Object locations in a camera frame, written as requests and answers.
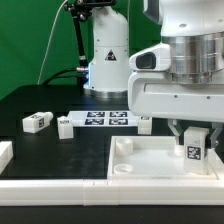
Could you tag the white square tabletop part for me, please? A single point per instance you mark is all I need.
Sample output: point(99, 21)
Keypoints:
point(155, 157)

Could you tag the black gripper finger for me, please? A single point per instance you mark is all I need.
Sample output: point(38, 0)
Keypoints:
point(176, 129)
point(216, 131)

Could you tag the black camera stand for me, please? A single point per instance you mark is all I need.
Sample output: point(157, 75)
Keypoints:
point(80, 11)

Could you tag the white left fence block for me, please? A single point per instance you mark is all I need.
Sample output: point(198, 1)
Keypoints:
point(6, 154)

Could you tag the white fiducial marker board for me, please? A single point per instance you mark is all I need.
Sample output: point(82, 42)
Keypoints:
point(102, 118)

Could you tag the white front fence rail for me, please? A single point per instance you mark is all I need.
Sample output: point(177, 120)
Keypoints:
point(102, 192)

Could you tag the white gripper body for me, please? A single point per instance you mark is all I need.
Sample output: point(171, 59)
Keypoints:
point(155, 94)

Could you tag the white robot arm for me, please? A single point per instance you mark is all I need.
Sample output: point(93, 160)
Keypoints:
point(181, 78)

